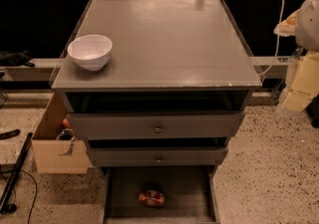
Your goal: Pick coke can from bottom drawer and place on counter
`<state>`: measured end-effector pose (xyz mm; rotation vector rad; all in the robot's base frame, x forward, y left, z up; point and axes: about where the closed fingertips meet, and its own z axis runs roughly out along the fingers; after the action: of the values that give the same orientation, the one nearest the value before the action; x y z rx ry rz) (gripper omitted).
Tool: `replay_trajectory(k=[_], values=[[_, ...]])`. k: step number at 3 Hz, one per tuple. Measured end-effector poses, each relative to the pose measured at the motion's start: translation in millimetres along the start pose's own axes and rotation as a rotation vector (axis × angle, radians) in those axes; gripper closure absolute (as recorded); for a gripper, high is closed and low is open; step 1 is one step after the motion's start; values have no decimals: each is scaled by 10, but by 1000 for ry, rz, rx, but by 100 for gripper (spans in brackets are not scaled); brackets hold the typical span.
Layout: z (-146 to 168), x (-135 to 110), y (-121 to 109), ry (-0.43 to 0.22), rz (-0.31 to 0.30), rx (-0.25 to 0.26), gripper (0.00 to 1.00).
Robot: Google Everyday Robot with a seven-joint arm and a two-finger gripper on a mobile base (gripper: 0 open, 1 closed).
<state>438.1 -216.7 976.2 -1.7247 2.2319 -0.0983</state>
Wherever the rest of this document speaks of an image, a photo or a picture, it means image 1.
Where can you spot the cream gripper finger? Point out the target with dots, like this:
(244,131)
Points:
(302,84)

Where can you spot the red coke can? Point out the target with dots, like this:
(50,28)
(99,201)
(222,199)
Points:
(152,198)

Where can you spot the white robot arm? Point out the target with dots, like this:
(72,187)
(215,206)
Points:
(303,24)

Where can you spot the grey top drawer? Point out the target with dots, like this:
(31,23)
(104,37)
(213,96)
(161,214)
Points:
(146,126)

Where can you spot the grey drawer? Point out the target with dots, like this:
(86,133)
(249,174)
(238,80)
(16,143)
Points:
(146,126)
(188,196)
(157,156)

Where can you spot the grey drawer cabinet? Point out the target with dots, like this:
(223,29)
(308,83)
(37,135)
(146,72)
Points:
(168,57)

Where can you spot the grey bottom drawer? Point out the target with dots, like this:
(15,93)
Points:
(188,196)

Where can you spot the grey middle drawer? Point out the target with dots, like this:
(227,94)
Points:
(157,156)

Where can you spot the white ceramic bowl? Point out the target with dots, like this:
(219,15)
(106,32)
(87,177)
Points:
(91,52)

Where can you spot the orange ball in box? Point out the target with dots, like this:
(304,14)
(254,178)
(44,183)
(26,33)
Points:
(66,123)

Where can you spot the cardboard box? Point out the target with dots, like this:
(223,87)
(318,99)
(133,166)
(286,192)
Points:
(53,155)

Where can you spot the black cloth on shelf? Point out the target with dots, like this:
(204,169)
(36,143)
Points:
(15,59)

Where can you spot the black flat tool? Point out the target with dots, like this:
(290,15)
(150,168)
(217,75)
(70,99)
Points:
(9,134)

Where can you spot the black pole with base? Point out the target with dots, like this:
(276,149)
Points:
(5,207)

